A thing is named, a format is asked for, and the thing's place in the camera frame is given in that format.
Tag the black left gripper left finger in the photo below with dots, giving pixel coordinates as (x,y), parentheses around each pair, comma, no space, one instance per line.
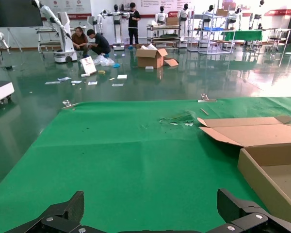
(75,208)

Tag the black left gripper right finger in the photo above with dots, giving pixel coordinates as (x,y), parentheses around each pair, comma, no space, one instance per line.
(226,204)

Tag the cardboard box with round holes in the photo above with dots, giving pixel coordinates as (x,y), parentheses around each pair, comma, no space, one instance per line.
(257,136)

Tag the small white box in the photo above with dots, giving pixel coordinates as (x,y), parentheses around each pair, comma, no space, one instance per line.
(149,68)

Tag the large open cardboard box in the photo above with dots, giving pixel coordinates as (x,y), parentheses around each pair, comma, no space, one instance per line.
(149,58)

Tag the small closed cardboard box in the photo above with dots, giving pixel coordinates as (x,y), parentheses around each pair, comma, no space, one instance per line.
(172,21)
(221,12)

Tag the green table cloth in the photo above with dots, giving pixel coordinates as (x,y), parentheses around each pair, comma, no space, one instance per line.
(135,170)

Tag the small wooden stick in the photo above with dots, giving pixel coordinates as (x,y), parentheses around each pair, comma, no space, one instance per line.
(204,111)

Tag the printed paper sheet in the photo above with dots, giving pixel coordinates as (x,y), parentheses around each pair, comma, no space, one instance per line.
(64,78)
(117,85)
(92,83)
(76,82)
(53,82)

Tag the small yellow item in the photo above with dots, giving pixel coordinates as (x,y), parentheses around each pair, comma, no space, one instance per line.
(101,72)

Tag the white machine base on castors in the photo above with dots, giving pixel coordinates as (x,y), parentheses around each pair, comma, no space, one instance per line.
(0,91)

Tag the square white paper sheet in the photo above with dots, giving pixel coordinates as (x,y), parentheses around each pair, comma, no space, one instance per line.
(122,76)

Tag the white paper bag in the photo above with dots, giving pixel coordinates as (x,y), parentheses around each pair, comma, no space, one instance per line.
(88,65)

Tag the blue shoe cover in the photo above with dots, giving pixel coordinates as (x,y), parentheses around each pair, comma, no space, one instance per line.
(116,65)

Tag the clear plastic wrap pile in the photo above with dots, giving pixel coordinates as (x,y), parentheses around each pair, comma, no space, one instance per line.
(103,61)

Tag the loose cardboard flap piece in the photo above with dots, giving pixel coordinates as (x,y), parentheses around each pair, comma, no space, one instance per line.
(171,62)

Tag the small black floor item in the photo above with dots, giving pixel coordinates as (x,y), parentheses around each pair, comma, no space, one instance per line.
(8,68)

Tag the person in dark printed t-shirt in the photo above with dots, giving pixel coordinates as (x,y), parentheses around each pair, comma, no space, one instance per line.
(100,44)

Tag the person in brown shirt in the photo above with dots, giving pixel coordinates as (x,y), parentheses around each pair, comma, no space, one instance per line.
(79,40)

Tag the table with green cover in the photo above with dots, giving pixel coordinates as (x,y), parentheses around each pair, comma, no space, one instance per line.
(242,35)

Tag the white metal shelf rack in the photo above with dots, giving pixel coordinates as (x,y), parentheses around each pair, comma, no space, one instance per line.
(211,29)

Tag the white robot on wheeled base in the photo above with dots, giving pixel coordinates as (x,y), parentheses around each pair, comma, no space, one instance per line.
(65,29)

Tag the white humanoid robot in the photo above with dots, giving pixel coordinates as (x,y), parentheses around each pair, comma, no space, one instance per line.
(98,23)
(209,13)
(255,19)
(161,17)
(236,14)
(183,17)

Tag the white humanoid robot arms outstretched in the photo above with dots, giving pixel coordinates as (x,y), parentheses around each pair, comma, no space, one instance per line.
(117,26)

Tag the metal shelf cart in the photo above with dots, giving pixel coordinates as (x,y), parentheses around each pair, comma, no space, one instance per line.
(163,27)

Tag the person in black clothes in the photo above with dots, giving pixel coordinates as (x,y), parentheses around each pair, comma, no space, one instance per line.
(134,21)

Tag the black display screen on stand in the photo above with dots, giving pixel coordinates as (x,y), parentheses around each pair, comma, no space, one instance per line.
(17,12)

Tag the white frame bench table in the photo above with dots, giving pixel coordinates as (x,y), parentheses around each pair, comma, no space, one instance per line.
(46,43)

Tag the metal frame desk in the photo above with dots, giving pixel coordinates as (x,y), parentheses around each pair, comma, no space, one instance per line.
(279,30)

